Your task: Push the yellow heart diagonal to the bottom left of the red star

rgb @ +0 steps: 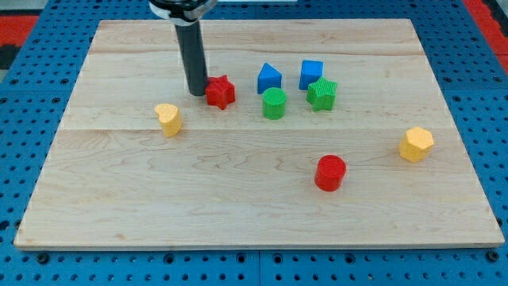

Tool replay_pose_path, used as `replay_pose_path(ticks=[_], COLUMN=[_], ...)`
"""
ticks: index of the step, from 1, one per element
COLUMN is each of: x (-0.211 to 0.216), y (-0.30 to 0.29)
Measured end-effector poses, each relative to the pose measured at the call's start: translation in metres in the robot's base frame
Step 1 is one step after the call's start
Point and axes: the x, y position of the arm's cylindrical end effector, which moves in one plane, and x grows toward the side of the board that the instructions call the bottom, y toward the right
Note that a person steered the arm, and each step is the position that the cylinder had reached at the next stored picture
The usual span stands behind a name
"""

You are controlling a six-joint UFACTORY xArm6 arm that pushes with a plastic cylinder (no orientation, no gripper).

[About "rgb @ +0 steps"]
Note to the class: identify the red star block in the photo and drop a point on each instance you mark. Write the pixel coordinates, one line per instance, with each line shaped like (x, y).
(220, 92)

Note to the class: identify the yellow heart block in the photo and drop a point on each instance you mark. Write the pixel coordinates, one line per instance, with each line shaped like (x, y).
(169, 118)

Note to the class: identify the wooden board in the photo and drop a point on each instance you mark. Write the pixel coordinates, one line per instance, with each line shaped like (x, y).
(233, 179)

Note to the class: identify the blue cube block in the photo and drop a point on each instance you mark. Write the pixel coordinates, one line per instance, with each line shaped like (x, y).
(311, 71)

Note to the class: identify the green cylinder block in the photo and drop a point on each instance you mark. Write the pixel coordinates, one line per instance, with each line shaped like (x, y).
(274, 103)

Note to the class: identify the green star block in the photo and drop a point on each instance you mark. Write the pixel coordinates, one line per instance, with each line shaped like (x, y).
(321, 95)

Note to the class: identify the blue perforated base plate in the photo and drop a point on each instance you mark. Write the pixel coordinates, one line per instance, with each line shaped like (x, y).
(38, 84)

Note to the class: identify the yellow hexagon block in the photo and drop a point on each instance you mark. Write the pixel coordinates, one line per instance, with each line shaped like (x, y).
(416, 144)

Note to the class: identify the red cylinder block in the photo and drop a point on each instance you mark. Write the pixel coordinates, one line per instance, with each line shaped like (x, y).
(330, 172)

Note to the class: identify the blue triangle block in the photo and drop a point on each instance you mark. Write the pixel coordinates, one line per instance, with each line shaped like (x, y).
(268, 77)

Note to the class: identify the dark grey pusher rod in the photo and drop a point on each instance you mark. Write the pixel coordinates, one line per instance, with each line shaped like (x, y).
(193, 57)

